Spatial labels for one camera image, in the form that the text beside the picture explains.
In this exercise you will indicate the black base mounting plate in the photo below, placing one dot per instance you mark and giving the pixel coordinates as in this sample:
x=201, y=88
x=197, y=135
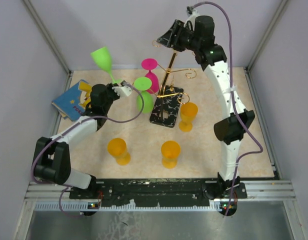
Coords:
x=162, y=192

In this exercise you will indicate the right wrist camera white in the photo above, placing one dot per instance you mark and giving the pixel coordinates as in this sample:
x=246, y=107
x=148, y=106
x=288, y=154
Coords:
x=192, y=14

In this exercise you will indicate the green wine glass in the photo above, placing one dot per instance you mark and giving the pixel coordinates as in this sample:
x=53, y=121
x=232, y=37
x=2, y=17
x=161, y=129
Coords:
x=142, y=84
x=102, y=58

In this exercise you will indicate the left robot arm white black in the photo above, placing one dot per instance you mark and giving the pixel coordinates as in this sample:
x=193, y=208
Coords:
x=52, y=160

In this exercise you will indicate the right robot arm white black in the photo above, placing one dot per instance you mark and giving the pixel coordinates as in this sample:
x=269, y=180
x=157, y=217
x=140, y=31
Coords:
x=197, y=35

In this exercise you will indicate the orange wine glass front middle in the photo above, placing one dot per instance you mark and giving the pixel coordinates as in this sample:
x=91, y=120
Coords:
x=170, y=151

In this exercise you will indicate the orange wine glass right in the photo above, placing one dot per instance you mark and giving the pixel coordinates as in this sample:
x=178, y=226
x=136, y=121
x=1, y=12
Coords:
x=188, y=113

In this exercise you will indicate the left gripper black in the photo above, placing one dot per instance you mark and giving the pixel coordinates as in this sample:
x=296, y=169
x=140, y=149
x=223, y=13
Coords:
x=109, y=86

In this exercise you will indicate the pink wine glass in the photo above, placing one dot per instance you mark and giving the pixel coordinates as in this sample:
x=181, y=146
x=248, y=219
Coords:
x=150, y=64

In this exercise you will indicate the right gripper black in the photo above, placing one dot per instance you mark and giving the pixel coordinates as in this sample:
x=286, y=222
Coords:
x=169, y=40

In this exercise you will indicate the orange wine glass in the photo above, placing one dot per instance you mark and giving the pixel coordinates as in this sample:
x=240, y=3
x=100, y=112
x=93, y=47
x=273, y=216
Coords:
x=170, y=151
x=188, y=113
x=117, y=148

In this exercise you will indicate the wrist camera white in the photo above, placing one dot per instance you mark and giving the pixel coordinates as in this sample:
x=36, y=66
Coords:
x=192, y=14
x=122, y=89

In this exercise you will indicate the orange wine glass front left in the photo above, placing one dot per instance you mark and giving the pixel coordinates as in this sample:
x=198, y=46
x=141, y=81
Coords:
x=117, y=148

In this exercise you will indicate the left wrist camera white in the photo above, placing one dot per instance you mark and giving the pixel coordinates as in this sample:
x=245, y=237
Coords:
x=122, y=89

